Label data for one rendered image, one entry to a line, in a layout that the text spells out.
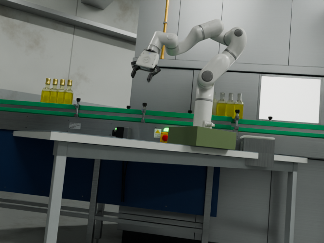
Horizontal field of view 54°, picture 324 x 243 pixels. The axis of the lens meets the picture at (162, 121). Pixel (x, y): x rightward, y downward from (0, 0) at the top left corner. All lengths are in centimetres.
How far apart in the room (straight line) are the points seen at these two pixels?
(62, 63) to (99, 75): 57
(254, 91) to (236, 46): 67
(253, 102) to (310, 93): 39
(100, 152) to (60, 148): 17
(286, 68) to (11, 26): 356
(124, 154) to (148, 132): 67
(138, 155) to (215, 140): 39
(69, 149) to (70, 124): 90
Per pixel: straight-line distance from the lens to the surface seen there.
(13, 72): 465
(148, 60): 167
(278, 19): 258
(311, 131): 224
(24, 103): 241
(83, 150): 134
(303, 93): 243
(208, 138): 154
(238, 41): 176
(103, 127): 213
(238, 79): 237
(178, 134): 162
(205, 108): 167
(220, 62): 166
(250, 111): 233
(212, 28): 176
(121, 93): 502
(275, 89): 239
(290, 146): 218
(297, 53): 252
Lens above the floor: 72
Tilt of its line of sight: 5 degrees up
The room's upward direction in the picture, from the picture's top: 5 degrees clockwise
